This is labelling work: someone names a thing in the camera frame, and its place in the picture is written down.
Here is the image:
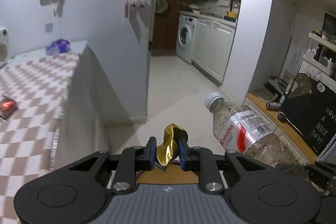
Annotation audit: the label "gold foil wrapper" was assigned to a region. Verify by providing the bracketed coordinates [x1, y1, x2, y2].
[157, 123, 189, 172]

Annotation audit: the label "clear plastic water bottle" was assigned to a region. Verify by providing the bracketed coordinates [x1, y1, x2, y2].
[205, 93, 322, 192]

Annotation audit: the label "red cigarette box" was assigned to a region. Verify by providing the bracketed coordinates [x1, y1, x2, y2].
[0, 95, 18, 121]

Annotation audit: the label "black tote bag white text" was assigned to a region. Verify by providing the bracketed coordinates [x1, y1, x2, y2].
[281, 73, 335, 155]

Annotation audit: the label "silver insulation table side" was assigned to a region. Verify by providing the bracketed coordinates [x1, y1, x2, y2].
[50, 47, 129, 170]

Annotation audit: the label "white kitchen base cabinets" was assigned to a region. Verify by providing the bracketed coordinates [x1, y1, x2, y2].
[192, 18, 235, 83]

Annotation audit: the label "white washing machine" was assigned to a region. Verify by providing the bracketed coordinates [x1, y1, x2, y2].
[175, 14, 198, 64]

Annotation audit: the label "checkered brown white tablecloth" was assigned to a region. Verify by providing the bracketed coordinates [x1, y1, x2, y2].
[1, 53, 80, 223]

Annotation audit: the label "blue purple plastic bag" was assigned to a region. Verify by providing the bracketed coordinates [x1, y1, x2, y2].
[45, 39, 71, 56]

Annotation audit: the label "white plush sheep toy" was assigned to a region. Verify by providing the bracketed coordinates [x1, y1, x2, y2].
[130, 0, 146, 8]

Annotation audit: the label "brown wooden door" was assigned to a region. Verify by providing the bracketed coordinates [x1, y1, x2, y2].
[151, 0, 183, 51]

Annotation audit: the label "white space heater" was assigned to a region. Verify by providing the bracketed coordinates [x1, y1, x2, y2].
[0, 27, 10, 67]

